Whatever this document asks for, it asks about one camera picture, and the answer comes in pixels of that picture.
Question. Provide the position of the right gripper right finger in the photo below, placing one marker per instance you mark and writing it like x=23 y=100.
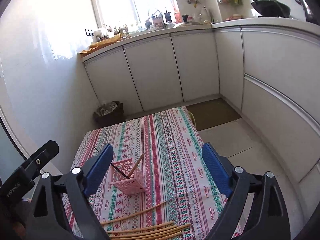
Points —
x=268 y=217

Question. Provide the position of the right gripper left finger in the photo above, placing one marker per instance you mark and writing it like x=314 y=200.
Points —
x=49 y=219

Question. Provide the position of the wooden chopstick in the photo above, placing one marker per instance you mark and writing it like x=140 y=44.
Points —
x=150 y=232
x=142 y=229
x=132 y=215
x=165 y=235
x=136 y=164

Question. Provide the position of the white kitchen cabinets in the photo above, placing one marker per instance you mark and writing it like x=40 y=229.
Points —
x=266 y=68

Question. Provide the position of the pink perforated utensil basket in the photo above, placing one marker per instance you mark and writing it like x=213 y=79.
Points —
x=134 y=185

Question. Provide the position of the dark trash bin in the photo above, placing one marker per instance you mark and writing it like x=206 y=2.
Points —
x=109 y=114

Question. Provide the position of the patterned tablecloth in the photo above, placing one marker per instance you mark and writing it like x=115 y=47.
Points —
x=173 y=170

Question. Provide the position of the brown floor mat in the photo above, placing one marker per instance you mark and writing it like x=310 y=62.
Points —
x=212 y=113

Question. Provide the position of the yellow cloth on counter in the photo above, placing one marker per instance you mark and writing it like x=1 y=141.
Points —
x=101 y=44

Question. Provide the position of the white electric kettle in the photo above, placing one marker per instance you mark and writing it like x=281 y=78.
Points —
x=205 y=16

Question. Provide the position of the black wok pan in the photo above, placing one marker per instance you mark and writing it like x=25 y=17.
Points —
x=271 y=8

